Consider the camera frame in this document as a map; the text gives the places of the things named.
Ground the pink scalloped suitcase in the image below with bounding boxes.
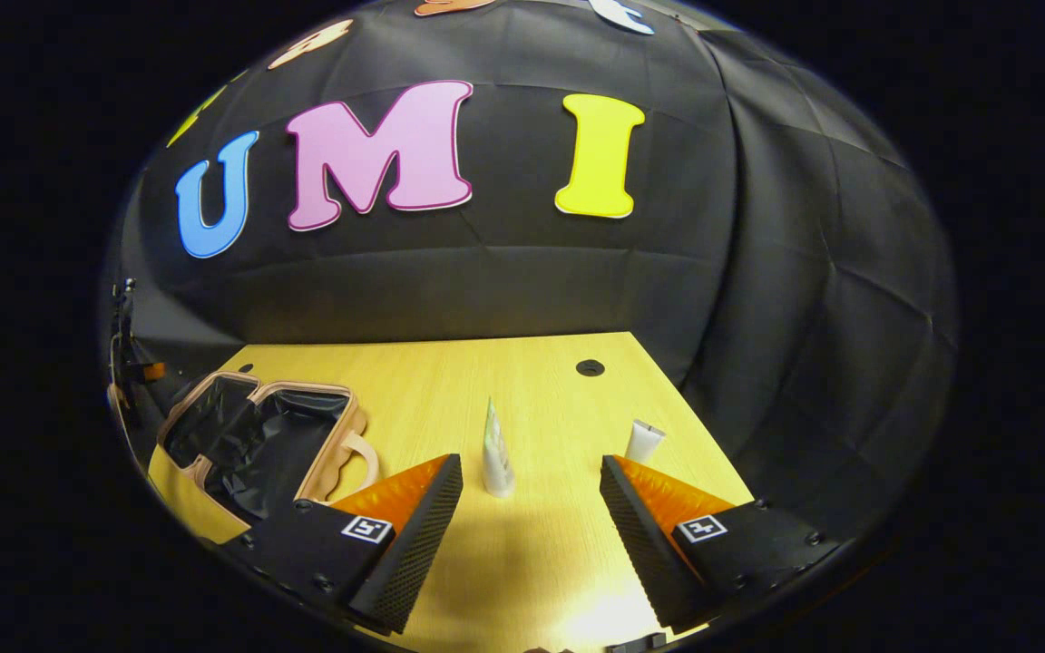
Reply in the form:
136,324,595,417
156,370,382,529

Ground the plain white tube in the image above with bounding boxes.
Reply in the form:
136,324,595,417
624,419,667,465

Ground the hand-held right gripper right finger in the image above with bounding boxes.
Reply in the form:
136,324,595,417
599,454,845,634

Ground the black backdrop cloth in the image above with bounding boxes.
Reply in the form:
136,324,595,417
105,0,959,545

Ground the white tube with green print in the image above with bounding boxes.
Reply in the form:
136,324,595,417
482,396,517,499

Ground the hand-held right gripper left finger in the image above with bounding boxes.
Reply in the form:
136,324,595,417
219,453,465,636

